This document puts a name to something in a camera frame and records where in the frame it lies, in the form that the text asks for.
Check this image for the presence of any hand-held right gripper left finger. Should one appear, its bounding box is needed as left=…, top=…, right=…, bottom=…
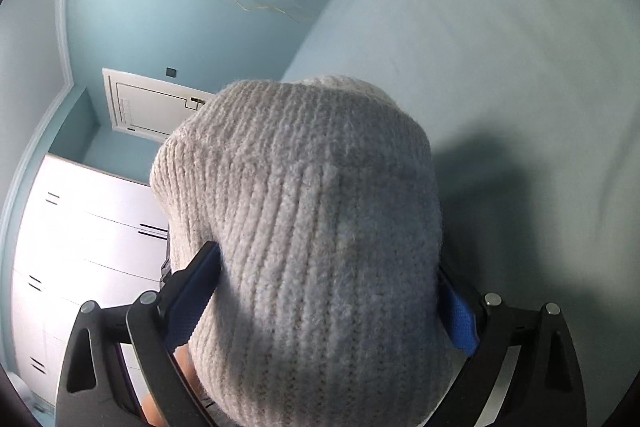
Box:
left=55, top=241, right=223, bottom=427

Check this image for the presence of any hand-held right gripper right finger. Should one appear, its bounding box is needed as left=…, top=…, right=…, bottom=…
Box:
left=435, top=264, right=587, bottom=427

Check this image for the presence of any grey ribbed knit garment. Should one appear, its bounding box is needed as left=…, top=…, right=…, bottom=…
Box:
left=149, top=76, right=446, bottom=427

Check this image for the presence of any white drawer unit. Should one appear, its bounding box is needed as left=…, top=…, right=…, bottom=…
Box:
left=7, top=153, right=173, bottom=413

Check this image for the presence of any white door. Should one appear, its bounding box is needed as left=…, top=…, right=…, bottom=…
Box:
left=102, top=67, right=217, bottom=142

